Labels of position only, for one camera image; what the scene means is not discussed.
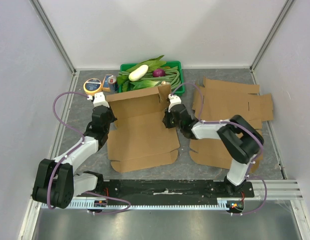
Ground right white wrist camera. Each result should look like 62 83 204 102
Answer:
168 94 181 112

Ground green long beans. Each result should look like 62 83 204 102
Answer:
117 67 179 92

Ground spare flat cardboard box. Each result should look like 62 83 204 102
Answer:
189 76 274 174

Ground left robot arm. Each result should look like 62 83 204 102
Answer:
32 105 116 209

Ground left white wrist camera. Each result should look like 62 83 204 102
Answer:
87 92 110 108

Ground slotted cable duct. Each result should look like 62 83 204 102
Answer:
42 197 245 210

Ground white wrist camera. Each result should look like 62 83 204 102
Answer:
87 92 110 108
168 94 181 112

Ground green plastic tray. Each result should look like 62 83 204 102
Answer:
118 60 185 97

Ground purple onion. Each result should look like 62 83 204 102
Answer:
152 68 166 78

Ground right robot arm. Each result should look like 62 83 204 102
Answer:
162 103 264 197

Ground bok choy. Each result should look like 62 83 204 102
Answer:
130 80 162 90

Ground white eggplant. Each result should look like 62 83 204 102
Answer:
128 64 149 82

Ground yellow tape roll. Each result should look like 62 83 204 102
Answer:
83 78 103 96

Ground red and blue drink can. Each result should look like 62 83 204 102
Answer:
107 75 119 94

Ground leafy green vegetable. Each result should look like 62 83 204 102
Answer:
119 55 166 93

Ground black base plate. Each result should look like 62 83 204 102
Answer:
93 179 254 199

